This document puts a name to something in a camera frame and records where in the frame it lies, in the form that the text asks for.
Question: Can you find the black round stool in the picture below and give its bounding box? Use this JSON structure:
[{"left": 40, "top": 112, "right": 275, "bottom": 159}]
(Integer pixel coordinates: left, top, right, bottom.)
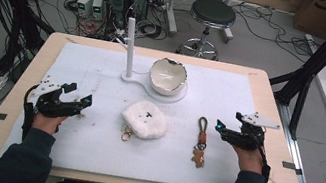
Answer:
[{"left": 176, "top": 0, "right": 240, "bottom": 64}]

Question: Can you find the white table leg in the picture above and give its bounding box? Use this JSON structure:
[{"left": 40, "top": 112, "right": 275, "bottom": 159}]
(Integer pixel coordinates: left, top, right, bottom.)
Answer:
[
  {"left": 160, "top": 0, "right": 184, "bottom": 37},
  {"left": 215, "top": 0, "right": 241, "bottom": 46}
]

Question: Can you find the grey power supply unit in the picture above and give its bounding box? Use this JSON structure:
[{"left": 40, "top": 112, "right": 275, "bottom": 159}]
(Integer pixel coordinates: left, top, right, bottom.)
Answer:
[
  {"left": 74, "top": 0, "right": 96, "bottom": 20},
  {"left": 90, "top": 0, "right": 108, "bottom": 22}
]

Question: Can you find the white table mat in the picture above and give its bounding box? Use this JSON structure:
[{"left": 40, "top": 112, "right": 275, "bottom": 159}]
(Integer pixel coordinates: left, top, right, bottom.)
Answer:
[{"left": 0, "top": 33, "right": 293, "bottom": 183}]

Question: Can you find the white fluffy pouch gold clasp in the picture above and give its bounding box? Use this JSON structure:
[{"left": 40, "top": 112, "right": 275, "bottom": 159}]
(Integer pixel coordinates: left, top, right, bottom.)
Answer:
[{"left": 116, "top": 96, "right": 173, "bottom": 150}]

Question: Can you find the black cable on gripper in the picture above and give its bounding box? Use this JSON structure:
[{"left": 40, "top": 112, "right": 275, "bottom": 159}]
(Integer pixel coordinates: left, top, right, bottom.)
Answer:
[
  {"left": 249, "top": 140, "right": 277, "bottom": 183},
  {"left": 17, "top": 82, "right": 42, "bottom": 142}
]

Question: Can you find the white stand with pole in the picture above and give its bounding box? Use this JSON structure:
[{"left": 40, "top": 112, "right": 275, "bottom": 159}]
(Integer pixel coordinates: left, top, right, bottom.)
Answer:
[{"left": 115, "top": 17, "right": 199, "bottom": 107}]

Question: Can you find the wooden table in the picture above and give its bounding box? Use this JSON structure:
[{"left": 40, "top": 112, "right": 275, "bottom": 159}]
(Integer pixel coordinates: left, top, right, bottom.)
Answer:
[{"left": 0, "top": 21, "right": 326, "bottom": 183}]

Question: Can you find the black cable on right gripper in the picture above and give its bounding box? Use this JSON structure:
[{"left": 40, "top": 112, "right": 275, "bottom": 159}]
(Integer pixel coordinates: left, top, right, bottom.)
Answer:
[{"left": 249, "top": 140, "right": 277, "bottom": 183}]

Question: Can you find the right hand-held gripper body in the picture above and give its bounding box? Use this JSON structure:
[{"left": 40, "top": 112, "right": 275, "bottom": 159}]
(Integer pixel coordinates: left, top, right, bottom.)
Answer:
[{"left": 219, "top": 106, "right": 284, "bottom": 156}]

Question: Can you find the person's right hand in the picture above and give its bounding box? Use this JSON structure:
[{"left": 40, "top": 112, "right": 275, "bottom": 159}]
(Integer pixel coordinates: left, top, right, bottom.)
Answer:
[{"left": 228, "top": 143, "right": 268, "bottom": 176}]

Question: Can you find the tangle of floor cables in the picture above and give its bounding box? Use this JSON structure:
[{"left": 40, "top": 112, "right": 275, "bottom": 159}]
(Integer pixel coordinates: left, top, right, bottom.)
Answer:
[{"left": 49, "top": 0, "right": 326, "bottom": 79}]

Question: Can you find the person's left hand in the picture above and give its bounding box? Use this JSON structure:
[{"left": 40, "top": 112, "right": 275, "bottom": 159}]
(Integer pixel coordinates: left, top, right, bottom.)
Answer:
[{"left": 30, "top": 109, "right": 69, "bottom": 139}]

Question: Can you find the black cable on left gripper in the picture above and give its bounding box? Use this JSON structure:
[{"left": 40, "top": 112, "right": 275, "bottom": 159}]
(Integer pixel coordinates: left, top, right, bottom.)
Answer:
[{"left": 17, "top": 82, "right": 42, "bottom": 142}]

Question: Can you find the white eggshell-shaped bowl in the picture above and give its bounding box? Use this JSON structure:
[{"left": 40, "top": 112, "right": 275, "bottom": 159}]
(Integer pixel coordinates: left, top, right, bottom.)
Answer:
[{"left": 146, "top": 54, "right": 191, "bottom": 99}]

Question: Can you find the black metal frame post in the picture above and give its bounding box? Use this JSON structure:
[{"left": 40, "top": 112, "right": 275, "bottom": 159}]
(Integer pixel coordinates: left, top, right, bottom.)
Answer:
[{"left": 259, "top": 0, "right": 326, "bottom": 146}]

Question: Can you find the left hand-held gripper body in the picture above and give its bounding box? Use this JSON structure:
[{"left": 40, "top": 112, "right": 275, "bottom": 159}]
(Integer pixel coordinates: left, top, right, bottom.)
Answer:
[{"left": 26, "top": 73, "right": 88, "bottom": 124}]

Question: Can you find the braided keychain with bear charm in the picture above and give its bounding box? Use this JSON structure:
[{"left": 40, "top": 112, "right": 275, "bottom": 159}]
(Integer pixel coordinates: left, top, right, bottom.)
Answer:
[{"left": 188, "top": 115, "right": 214, "bottom": 170}]

